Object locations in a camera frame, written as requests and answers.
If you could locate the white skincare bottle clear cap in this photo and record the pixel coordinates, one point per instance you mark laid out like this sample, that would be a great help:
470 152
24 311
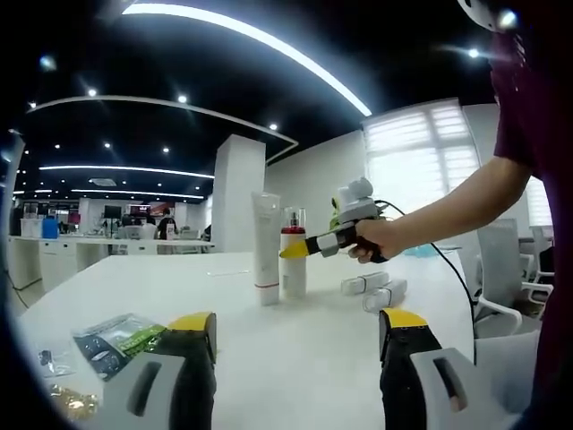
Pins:
385 295
365 283

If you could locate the white worn device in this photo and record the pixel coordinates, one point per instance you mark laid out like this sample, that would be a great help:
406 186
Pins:
479 11

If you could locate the white window blinds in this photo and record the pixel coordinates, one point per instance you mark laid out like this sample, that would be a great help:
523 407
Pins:
416 152

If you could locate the gold sachet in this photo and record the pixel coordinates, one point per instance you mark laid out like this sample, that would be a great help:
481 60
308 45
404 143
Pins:
74 401

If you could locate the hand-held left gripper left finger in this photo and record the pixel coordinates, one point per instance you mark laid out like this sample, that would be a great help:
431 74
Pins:
192 372

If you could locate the person in maroon shirt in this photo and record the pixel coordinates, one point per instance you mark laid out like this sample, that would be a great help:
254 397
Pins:
537 134

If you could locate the row of white counters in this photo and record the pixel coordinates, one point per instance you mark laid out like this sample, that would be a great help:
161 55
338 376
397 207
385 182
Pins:
58 255

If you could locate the person's right hand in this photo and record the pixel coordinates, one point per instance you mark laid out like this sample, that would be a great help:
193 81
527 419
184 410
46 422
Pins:
380 239

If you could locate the white office chair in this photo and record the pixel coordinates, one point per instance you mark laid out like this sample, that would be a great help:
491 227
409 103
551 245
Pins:
539 286
497 251

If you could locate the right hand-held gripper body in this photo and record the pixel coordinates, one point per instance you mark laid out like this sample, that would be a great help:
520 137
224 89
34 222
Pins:
358 203

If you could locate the light blue item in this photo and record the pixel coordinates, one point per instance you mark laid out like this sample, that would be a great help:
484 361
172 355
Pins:
423 252

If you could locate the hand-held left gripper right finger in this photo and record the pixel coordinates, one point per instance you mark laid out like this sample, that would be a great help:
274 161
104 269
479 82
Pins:
407 372

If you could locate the clear small bag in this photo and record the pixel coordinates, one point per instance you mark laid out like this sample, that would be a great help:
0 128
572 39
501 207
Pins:
53 358

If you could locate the green black packet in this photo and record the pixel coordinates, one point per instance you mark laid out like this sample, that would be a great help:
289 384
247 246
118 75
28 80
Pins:
112 345

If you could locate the blue box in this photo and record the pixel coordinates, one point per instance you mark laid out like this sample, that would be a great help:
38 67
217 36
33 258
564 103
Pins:
50 227

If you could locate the tall spray bottle clear cap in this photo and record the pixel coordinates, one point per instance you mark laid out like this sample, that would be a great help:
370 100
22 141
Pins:
293 269

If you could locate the green potted plant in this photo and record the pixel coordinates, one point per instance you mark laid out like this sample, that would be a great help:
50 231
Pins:
335 215

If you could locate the ceiling air conditioner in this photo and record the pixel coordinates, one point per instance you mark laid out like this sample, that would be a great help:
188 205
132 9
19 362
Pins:
103 182

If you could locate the white skincare tube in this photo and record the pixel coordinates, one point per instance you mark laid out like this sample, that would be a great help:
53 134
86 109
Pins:
266 251

